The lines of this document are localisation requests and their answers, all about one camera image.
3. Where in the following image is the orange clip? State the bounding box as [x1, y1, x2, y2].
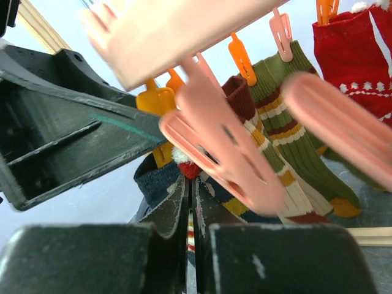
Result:
[136, 69, 184, 168]

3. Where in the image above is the pink clip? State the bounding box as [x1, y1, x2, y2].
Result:
[159, 56, 285, 216]

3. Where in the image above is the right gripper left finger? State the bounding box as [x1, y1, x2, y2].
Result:
[1, 176, 189, 293]

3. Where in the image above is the navy christmas sock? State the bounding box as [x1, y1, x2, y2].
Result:
[133, 146, 279, 261]

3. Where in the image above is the pink round clip hanger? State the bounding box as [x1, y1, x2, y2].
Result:
[81, 1, 391, 189]

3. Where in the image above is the maroon olive striped sock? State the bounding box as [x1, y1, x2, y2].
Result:
[222, 40, 362, 224]

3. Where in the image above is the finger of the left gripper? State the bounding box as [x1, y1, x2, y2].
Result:
[1, 45, 165, 211]

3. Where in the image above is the red christmas sock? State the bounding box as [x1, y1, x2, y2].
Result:
[312, 1, 391, 126]

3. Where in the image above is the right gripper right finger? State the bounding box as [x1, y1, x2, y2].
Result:
[192, 179, 377, 293]

